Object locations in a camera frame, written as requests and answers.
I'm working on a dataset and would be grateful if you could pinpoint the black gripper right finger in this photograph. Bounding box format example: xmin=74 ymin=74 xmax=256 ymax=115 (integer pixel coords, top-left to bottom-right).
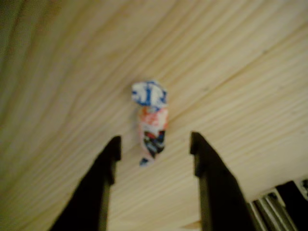
xmin=189 ymin=131 xmax=256 ymax=231

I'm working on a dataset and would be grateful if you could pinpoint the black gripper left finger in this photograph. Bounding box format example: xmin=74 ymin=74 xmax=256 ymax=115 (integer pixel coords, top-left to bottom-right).
xmin=51 ymin=135 xmax=122 ymax=231

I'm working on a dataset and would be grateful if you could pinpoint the candy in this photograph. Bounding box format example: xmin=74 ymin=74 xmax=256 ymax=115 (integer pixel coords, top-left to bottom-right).
xmin=131 ymin=80 xmax=169 ymax=168

